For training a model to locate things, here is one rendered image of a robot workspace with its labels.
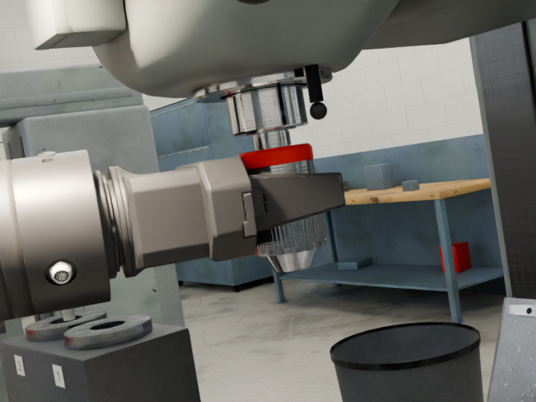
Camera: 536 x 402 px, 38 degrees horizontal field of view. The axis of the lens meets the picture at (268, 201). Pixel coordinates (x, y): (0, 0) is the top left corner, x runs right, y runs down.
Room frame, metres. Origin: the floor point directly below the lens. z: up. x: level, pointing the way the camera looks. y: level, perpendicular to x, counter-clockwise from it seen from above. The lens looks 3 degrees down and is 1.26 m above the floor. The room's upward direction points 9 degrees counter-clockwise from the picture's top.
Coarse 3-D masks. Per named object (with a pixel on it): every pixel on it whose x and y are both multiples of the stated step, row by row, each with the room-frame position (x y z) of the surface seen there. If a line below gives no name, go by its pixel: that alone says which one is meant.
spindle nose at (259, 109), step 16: (240, 96) 0.46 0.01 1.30; (256, 96) 0.45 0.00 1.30; (272, 96) 0.45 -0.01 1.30; (288, 96) 0.46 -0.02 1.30; (304, 96) 0.47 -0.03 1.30; (240, 112) 0.46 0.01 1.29; (256, 112) 0.45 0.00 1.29; (272, 112) 0.45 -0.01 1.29; (288, 112) 0.45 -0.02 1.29; (304, 112) 0.46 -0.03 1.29; (240, 128) 0.46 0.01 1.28; (256, 128) 0.45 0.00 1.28; (272, 128) 0.45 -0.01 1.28
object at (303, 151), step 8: (296, 144) 0.46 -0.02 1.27; (304, 144) 0.46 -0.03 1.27; (248, 152) 0.46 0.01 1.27; (256, 152) 0.45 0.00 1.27; (264, 152) 0.45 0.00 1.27; (272, 152) 0.45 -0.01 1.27; (280, 152) 0.45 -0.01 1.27; (288, 152) 0.45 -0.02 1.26; (296, 152) 0.46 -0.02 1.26; (304, 152) 0.46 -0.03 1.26; (312, 152) 0.47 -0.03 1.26; (248, 160) 0.46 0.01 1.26; (256, 160) 0.45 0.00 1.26; (264, 160) 0.45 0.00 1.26; (272, 160) 0.45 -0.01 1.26; (280, 160) 0.45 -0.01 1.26; (288, 160) 0.45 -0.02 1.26; (296, 160) 0.45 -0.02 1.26; (248, 168) 0.46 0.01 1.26
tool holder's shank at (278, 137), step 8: (280, 128) 0.46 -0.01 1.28; (288, 128) 0.46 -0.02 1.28; (256, 136) 0.47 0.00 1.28; (264, 136) 0.46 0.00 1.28; (272, 136) 0.46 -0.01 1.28; (280, 136) 0.46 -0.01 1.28; (288, 136) 0.47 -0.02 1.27; (256, 144) 0.47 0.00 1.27; (264, 144) 0.46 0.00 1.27; (272, 144) 0.46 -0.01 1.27; (280, 144) 0.46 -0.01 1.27; (288, 144) 0.47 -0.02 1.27
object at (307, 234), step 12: (264, 168) 0.45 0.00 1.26; (276, 168) 0.45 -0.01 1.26; (288, 168) 0.45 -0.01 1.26; (300, 168) 0.46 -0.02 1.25; (312, 168) 0.46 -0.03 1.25; (312, 216) 0.46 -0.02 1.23; (276, 228) 0.45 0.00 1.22; (288, 228) 0.45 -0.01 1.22; (300, 228) 0.45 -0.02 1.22; (312, 228) 0.46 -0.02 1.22; (324, 228) 0.47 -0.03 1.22; (264, 240) 0.46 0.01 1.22; (276, 240) 0.45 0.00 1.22; (288, 240) 0.45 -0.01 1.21; (300, 240) 0.45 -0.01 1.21; (312, 240) 0.46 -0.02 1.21; (324, 240) 0.47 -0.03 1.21; (264, 252) 0.46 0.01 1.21; (276, 252) 0.45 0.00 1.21; (288, 252) 0.45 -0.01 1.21
